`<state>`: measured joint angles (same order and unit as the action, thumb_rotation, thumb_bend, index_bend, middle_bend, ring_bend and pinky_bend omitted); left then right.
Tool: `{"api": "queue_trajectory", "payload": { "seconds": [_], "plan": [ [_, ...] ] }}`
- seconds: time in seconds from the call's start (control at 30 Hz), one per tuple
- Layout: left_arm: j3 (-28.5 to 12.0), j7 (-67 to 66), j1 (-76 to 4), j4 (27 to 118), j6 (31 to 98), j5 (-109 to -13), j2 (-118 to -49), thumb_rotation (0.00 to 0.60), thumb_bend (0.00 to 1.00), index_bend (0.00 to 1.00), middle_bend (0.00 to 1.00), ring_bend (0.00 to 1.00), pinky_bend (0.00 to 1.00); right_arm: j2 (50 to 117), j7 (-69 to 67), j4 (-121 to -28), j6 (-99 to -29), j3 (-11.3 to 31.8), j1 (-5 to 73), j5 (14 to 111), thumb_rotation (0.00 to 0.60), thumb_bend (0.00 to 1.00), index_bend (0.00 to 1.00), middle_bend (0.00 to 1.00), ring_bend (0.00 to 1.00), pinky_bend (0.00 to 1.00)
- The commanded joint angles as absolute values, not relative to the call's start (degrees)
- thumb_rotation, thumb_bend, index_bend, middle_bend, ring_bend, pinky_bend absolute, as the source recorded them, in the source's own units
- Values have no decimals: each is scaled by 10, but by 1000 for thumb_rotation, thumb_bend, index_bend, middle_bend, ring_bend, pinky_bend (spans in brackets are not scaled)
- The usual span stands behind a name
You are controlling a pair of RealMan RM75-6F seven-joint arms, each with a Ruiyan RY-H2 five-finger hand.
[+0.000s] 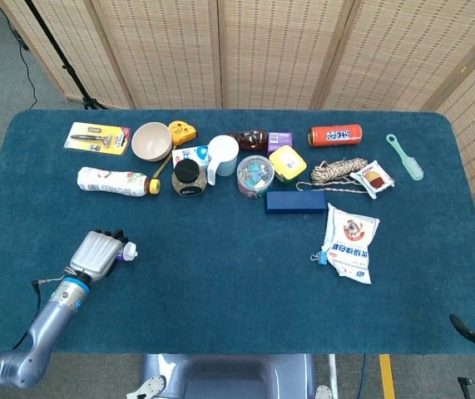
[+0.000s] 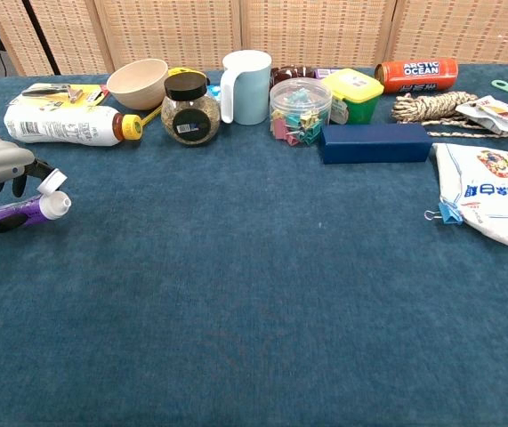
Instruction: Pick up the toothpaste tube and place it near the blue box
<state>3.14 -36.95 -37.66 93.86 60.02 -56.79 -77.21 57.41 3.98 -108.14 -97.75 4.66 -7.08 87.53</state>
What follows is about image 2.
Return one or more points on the navy blue rectangular box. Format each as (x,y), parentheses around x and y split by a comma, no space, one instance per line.
(373,142)

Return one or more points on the bamboo folding screen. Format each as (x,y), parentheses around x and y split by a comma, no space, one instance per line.
(307,31)

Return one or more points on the white drink bottle yellow cap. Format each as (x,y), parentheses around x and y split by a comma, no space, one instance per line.
(58,126)

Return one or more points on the glass jar black lid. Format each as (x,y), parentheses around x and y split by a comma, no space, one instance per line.
(191,115)

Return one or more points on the blue tablecloth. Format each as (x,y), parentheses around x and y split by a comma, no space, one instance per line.
(253,289)

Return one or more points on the blue binder clip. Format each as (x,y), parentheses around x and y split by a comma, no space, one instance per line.
(451,213)

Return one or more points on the white snack packet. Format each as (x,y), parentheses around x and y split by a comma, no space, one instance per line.
(498,113)

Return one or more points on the yellow card with clippers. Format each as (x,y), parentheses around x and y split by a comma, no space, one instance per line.
(58,94)

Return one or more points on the purple white toothpaste tube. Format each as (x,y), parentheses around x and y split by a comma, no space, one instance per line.
(53,207)

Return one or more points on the orange Arctic Ocean can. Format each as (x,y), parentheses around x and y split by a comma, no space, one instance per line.
(418,74)

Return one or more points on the small purple box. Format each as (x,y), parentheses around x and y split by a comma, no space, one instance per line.
(324,73)

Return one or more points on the beige bowl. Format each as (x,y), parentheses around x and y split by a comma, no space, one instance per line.
(140,89)

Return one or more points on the small white blue box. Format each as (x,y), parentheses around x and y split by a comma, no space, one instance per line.
(214,93)

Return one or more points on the white sugar bag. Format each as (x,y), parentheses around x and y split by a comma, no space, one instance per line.
(494,195)

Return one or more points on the clear tub of binder clips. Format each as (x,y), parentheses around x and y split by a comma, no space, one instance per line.
(300,111)

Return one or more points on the green container yellow lid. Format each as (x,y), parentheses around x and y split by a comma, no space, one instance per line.
(356,95)

